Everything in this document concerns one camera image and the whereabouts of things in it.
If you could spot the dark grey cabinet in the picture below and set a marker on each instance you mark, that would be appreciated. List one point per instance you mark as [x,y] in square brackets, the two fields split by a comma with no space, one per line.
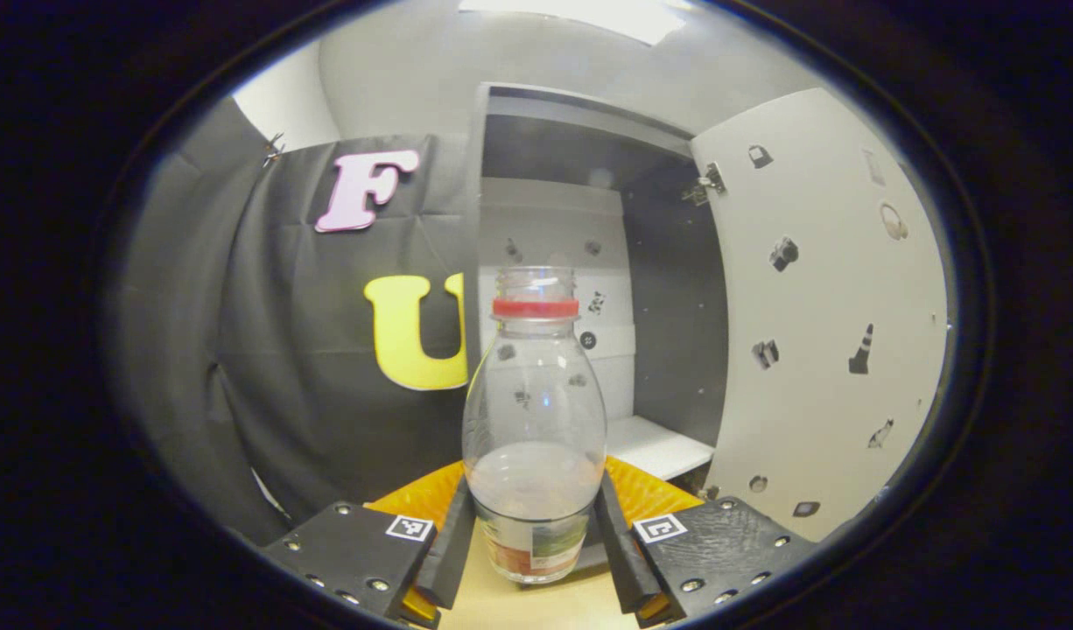
[676,332]

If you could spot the clear plastic bottle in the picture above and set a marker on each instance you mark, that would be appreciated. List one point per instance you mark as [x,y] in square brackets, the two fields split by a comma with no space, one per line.
[534,420]

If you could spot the black backdrop cloth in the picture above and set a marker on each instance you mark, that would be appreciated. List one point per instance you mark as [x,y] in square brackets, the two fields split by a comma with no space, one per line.
[283,350]

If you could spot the wide ceiling light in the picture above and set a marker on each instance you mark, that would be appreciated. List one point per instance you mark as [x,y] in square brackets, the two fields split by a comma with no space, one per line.
[589,13]

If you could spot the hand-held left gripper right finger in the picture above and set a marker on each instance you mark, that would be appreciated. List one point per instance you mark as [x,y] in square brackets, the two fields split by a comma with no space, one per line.
[620,551]

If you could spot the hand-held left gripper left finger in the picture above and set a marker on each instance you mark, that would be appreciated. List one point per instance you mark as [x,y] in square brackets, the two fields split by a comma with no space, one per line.
[453,551]

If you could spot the grey cabinet door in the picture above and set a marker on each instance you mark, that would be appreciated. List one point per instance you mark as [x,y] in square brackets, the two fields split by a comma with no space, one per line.
[817,306]

